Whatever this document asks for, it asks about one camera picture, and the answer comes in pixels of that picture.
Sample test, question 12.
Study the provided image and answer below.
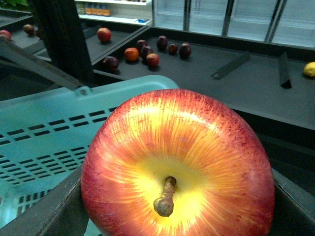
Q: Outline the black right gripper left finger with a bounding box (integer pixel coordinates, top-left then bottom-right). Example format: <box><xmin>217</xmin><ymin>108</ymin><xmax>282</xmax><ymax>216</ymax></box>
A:
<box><xmin>0</xmin><ymin>167</ymin><xmax>89</xmax><ymax>236</ymax></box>

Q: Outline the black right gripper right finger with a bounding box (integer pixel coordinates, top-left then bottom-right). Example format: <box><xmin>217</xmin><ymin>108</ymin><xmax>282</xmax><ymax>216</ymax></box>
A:
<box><xmin>270</xmin><ymin>169</ymin><xmax>315</xmax><ymax>236</ymax></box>

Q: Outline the light blue plastic basket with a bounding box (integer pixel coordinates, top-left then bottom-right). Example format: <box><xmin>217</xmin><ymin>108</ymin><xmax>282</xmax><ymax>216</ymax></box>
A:
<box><xmin>0</xmin><ymin>75</ymin><xmax>177</xmax><ymax>227</ymax></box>

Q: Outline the red yellow apple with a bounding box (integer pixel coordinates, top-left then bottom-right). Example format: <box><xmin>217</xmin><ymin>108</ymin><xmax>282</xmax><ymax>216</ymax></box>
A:
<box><xmin>81</xmin><ymin>88</ymin><xmax>275</xmax><ymax>236</ymax></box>

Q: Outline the dark red apple front left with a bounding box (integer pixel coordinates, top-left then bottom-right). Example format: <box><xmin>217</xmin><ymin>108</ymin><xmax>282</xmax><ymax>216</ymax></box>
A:
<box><xmin>102</xmin><ymin>56</ymin><xmax>120</xmax><ymax>71</ymax></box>

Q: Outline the red apple far left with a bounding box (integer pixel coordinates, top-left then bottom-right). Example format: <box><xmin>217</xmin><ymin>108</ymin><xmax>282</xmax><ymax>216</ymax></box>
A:
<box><xmin>96</xmin><ymin>28</ymin><xmax>112</xmax><ymax>43</ymax></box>

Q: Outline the dark red apple middle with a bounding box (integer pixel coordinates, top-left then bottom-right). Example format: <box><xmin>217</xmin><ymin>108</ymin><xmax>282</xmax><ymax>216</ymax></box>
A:
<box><xmin>140</xmin><ymin>45</ymin><xmax>153</xmax><ymax>59</ymax></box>

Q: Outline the dark red apple back left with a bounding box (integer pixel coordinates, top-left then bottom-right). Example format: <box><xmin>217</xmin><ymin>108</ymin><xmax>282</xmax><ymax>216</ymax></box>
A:
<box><xmin>136</xmin><ymin>39</ymin><xmax>148</xmax><ymax>52</ymax></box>

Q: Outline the dark red apple right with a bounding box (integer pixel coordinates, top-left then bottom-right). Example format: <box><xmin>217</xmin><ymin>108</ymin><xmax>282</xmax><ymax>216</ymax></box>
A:
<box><xmin>179</xmin><ymin>42</ymin><xmax>191</xmax><ymax>59</ymax></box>

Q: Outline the dark red apple tall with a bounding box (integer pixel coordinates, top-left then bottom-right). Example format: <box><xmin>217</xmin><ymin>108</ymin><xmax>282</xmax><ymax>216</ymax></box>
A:
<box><xmin>156</xmin><ymin>35</ymin><xmax>168</xmax><ymax>51</ymax></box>

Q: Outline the small dark red apple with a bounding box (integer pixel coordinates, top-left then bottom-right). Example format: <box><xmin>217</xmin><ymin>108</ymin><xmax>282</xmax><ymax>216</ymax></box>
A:
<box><xmin>168</xmin><ymin>44</ymin><xmax>178</xmax><ymax>55</ymax></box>

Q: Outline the black triangular divider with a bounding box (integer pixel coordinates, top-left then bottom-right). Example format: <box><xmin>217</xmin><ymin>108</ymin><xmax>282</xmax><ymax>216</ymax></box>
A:
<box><xmin>278</xmin><ymin>52</ymin><xmax>292</xmax><ymax>89</ymax></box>

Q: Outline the black display tray far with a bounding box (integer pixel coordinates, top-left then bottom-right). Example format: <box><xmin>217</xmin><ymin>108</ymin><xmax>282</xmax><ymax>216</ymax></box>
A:
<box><xmin>0</xmin><ymin>8</ymin><xmax>315</xmax><ymax>131</ymax></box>

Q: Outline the yellow lemon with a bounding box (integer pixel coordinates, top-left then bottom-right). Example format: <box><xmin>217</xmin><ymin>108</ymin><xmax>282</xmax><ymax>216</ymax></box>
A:
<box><xmin>303</xmin><ymin>62</ymin><xmax>315</xmax><ymax>78</ymax></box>

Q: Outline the flat black divider strip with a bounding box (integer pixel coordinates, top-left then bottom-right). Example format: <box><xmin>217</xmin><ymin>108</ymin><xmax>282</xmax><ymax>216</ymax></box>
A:
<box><xmin>211</xmin><ymin>52</ymin><xmax>250</xmax><ymax>80</ymax></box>

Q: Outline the orange red fruit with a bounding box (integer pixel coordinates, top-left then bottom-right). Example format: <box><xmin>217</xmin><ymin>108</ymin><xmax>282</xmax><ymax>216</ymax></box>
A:
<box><xmin>124</xmin><ymin>47</ymin><xmax>139</xmax><ymax>61</ymax></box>

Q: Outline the glass door refrigerator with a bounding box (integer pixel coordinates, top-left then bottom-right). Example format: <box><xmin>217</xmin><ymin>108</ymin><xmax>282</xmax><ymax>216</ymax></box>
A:
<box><xmin>152</xmin><ymin>0</ymin><xmax>315</xmax><ymax>49</ymax></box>

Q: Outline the black perforated shelf post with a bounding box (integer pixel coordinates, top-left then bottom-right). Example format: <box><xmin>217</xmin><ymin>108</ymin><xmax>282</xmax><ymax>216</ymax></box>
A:
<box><xmin>27</xmin><ymin>0</ymin><xmax>94</xmax><ymax>82</ymax></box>

